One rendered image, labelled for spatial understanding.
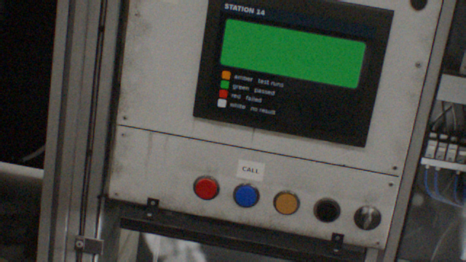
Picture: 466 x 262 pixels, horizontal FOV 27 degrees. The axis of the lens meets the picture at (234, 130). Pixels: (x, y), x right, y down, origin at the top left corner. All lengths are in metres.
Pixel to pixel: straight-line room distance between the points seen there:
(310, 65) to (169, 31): 0.20
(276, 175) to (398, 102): 0.21
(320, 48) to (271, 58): 0.07
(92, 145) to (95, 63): 0.13
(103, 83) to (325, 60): 0.33
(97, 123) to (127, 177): 0.09
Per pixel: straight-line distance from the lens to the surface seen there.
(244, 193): 1.44
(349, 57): 1.35
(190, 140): 1.43
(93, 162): 1.49
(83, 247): 1.56
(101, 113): 1.46
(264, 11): 1.34
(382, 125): 1.40
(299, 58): 1.35
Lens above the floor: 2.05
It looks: 22 degrees down
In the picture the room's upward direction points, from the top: 9 degrees clockwise
